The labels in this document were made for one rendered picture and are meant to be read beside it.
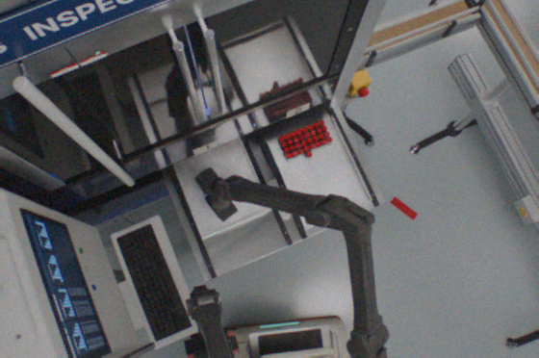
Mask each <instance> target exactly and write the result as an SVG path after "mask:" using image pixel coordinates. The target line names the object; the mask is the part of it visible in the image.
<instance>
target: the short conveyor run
mask: <svg viewBox="0 0 539 358"><path fill-rule="evenodd" d="M479 8H480V6H476V7H475V5H473V3H472V2H471V0H445V1H442V2H441V3H440V2H437V0H431V1H430V3H429V5H428V6H427V7H425V8H422V9H420V10H417V11H416V12H413V13H408V14H406V15H403V16H401V17H398V18H394V19H391V20H389V21H387V22H385V23H382V24H377V25H375V26H376V27H375V29H374V31H373V33H372V36H371V38H370V40H369V42H368V46H367V48H366V50H365V53H364V55H363V57H362V58H361V61H360V63H359V65H361V64H363V65H364V67H365V69H367V68H370V67H372V66H374V65H376V64H383V63H385V62H387V61H389V60H391V59H393V58H396V57H397V56H400V55H405V54H407V53H409V52H411V51H414V50H416V49H418V48H422V47H425V46H427V45H428V44H430V43H433V42H435V41H436V42H437V41H439V40H442V39H444V38H447V37H450V36H454V35H456V34H459V33H460V32H463V31H467V30H469V29H472V28H473V27H474V26H475V25H476V23H477V22H478V20H479V19H480V18H481V16H480V15H479V13H478V12H477V10H479Z"/></svg>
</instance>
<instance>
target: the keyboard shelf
mask: <svg viewBox="0 0 539 358"><path fill-rule="evenodd" d="M148 224H151V225H152V227H153V229H154V232H155V234H156V237H157V239H158V242H159V245H160V247H161V249H162V250H163V253H164V256H165V258H166V261H167V264H168V267H169V269H170V273H171V276H172V279H173V281H174V284H175V286H176V289H177V292H178V293H179V295H180V297H181V300H182V303H183V304H184V307H185V309H186V312H187V314H188V311H187V306H186V301H185V300H186V299H188V298H191V297H190V294H191V290H190V288H189V285H188V283H187V281H186V279H185V276H184V273H183V271H182V269H181V267H180V265H179V263H178V260H177V258H176V255H175V252H174V250H173V248H172V246H171V243H170V241H169V238H168V235H167V231H166V230H165V227H164V225H163V223H162V221H161V218H160V217H159V216H154V217H151V218H148V219H146V220H145V221H142V222H140V223H135V224H133V225H131V226H129V227H127V228H124V229H122V230H121V231H118V232H116V233H113V234H112V235H111V239H112V242H113V244H114V247H115V251H116V253H117V256H118V260H119V262H120V265H121V268H122V271H123V274H124V276H125V278H126V280H125V281H124V282H121V283H119V284H118V287H119V290H120V293H121V296H122V297H123V300H124V303H125V306H126V309H127V311H128V313H129V316H130V319H131V321H132V323H133V325H134V328H135V330H139V329H141V328H143V327H144V328H145V330H146V333H147V335H148V338H149V340H150V343H154V344H156V347H155V348H154V349H158V348H160V347H162V346H166V345H168V344H171V343H173V342H175V341H179V340H180V339H183V338H185V337H187V336H189V335H191V334H194V333H196V332H198V327H197V322H195V320H192V317H190V316H189V319H190V321H191V324H192V326H191V327H189V328H188V329H186V330H183V331H181V332H177V333H176V334H174V335H171V336H169V337H167V338H164V339H162V340H160V341H158V342H156V341H155V338H154V335H153V333H152V330H151V327H150V325H149V323H148V320H147V317H146V315H145V313H144V310H143V308H142V306H141V302H140V299H139V296H138V294H137V291H136V289H135V286H134V284H133V281H132V278H131V276H130V274H129V271H128V268H127V266H126V264H125V262H124V259H123V256H122V254H121V251H120V248H119V246H118V244H117V241H116V238H117V237H120V236H122V235H126V234H128V233H130V232H133V231H134V230H136V229H139V228H141V227H143V226H145V225H148Z"/></svg>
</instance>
